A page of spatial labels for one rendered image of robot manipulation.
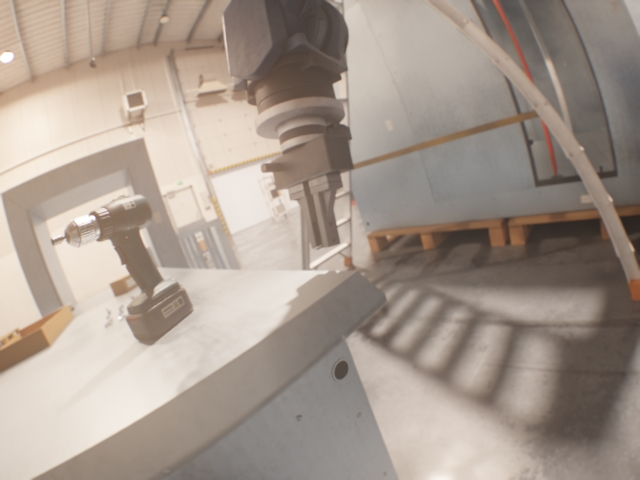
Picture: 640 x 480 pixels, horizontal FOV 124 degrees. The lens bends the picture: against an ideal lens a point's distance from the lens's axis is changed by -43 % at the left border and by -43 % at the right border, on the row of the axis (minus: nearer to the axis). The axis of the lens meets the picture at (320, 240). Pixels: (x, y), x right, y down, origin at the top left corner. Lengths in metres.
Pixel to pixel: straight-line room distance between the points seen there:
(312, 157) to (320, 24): 0.25
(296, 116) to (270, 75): 0.07
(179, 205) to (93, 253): 3.31
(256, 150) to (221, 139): 1.46
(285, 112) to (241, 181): 10.98
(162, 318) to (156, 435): 0.24
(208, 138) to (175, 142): 1.24
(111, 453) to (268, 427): 0.20
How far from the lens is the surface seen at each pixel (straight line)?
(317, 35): 0.53
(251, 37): 0.46
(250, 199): 11.38
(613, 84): 2.04
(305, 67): 0.43
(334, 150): 0.40
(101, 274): 10.02
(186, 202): 10.38
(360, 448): 0.57
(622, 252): 1.40
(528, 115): 1.28
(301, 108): 0.41
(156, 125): 11.02
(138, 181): 2.26
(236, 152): 11.39
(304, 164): 0.42
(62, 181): 2.31
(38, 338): 1.03
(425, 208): 2.39
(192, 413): 0.31
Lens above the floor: 0.79
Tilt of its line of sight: 11 degrees down
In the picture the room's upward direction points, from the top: 20 degrees counter-clockwise
